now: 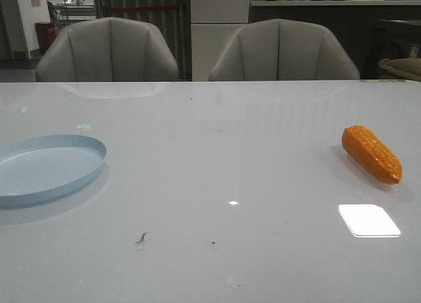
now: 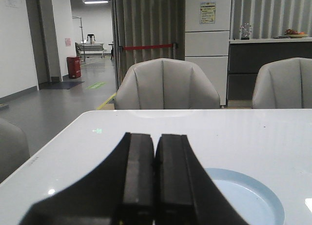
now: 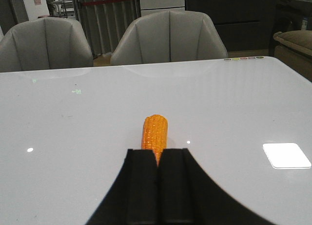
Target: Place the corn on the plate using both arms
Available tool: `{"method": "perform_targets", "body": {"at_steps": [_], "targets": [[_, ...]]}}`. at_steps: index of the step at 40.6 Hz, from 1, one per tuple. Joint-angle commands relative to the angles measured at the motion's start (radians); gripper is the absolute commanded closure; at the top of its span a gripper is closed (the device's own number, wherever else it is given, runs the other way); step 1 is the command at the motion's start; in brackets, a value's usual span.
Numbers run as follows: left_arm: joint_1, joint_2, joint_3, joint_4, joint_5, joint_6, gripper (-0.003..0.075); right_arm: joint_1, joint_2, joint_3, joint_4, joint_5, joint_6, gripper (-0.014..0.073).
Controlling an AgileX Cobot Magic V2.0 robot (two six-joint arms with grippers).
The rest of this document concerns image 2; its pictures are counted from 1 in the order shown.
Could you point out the pink wall notice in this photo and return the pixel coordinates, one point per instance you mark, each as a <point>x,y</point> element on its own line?
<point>68,42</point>

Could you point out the grey upholstered chair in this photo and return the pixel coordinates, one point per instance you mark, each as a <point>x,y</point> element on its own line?
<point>166,84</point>
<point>284,84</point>

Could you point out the grey upholstered chair right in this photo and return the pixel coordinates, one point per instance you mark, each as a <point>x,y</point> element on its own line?
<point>284,84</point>

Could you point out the light blue round plate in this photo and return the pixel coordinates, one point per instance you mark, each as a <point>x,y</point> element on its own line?
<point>254,201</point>

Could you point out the grey chair at table end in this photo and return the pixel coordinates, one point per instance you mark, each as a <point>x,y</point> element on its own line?
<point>14,150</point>

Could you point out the white refrigerator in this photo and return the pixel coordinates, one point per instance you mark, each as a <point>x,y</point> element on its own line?
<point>207,45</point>

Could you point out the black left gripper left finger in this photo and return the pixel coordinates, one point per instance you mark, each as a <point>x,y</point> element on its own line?
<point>119,191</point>

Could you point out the small ferris wheel ornament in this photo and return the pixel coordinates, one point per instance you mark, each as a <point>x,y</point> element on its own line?
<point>245,31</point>

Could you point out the red barrier belt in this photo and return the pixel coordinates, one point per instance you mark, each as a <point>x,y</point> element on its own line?
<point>127,48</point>

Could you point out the distant white table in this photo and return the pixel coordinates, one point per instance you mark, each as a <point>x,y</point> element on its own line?
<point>82,48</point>

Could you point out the fruit bowl on counter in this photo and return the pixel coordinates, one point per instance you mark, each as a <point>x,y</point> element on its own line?
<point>294,34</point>

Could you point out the yellow poster on refrigerator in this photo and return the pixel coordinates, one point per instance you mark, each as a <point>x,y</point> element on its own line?
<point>207,12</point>

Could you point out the red fire extinguisher box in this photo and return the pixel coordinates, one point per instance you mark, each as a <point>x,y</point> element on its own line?
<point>73,65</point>

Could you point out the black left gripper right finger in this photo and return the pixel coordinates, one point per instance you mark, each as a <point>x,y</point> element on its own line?
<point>185,193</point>

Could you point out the dark grey sideboard counter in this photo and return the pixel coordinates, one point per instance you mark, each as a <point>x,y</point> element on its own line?
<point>247,57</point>

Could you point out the grey upholstered chair left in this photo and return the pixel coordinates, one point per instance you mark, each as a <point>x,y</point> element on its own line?
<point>166,84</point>

